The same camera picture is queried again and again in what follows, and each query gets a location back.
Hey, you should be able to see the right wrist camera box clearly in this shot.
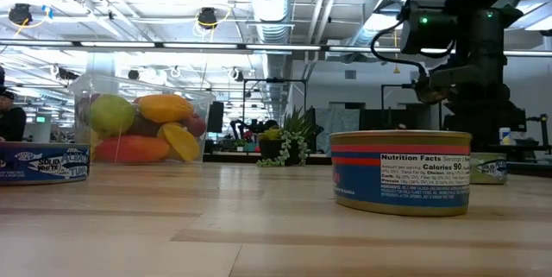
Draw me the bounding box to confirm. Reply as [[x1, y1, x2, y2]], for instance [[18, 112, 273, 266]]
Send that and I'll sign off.
[[399, 2, 459, 56]]

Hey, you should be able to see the person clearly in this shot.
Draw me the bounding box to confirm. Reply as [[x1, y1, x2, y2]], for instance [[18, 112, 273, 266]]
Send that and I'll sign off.
[[0, 89, 28, 142]]

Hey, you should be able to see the black ceiling cord reel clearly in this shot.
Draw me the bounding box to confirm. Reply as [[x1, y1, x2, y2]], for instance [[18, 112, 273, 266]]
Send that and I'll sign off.
[[8, 3, 34, 27], [197, 6, 219, 30]]

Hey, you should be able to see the long horizontal light bar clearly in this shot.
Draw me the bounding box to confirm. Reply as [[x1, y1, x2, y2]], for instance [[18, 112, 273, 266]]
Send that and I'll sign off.
[[0, 38, 552, 57]]

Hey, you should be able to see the clear plastic bin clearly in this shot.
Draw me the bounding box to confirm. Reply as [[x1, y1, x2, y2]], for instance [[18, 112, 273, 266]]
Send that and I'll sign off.
[[67, 73, 216, 165]]

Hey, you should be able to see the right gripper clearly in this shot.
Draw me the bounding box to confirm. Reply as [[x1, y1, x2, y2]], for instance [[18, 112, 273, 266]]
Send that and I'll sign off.
[[412, 6, 525, 154]]

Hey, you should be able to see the green label tuna can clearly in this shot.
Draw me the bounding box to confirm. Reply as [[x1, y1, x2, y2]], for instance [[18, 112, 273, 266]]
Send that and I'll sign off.
[[468, 151, 509, 186]]

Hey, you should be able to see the potted succulent plant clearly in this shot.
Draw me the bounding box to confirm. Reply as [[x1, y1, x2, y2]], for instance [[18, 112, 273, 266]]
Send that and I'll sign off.
[[256, 106, 315, 168]]

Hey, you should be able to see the large blue-red chicken can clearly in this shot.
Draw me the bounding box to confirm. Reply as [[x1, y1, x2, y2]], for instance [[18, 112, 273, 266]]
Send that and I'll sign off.
[[329, 129, 473, 218]]

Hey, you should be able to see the grey fabric cover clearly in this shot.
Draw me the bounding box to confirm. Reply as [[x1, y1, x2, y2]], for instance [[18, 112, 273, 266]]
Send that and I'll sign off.
[[317, 108, 361, 155]]

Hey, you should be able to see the green toy apple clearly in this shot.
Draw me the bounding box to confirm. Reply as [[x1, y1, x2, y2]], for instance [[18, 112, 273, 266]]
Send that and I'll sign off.
[[88, 93, 136, 138]]

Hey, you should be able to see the black computer monitor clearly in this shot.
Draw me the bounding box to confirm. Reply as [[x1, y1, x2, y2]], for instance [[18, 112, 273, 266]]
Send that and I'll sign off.
[[512, 106, 528, 134]]

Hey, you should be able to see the dark red toy fruit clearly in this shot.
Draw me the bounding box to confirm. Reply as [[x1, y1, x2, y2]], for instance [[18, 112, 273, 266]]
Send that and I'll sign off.
[[126, 111, 163, 138]]

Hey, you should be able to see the blue label tuna can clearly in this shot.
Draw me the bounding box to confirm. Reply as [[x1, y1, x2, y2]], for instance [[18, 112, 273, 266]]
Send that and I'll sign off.
[[0, 141, 91, 186]]

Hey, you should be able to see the black camera stand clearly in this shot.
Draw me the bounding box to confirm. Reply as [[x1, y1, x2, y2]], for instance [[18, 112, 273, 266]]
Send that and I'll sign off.
[[528, 113, 549, 148]]

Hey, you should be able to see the black speaker box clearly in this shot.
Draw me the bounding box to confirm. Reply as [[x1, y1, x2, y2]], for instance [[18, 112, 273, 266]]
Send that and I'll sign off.
[[205, 101, 225, 135]]

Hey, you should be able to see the black metal frame rig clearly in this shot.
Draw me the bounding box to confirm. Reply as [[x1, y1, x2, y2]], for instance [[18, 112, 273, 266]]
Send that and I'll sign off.
[[241, 77, 308, 114], [380, 82, 417, 131]]

